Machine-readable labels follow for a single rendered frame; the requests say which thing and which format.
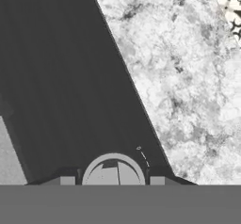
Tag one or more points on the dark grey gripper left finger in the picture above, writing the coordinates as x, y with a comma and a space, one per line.
67, 180

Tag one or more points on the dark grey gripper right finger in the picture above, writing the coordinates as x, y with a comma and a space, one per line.
157, 180

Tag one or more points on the grey round stove knob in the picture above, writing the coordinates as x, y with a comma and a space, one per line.
128, 172

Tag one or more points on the dark grey stove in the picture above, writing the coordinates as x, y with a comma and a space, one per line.
69, 77

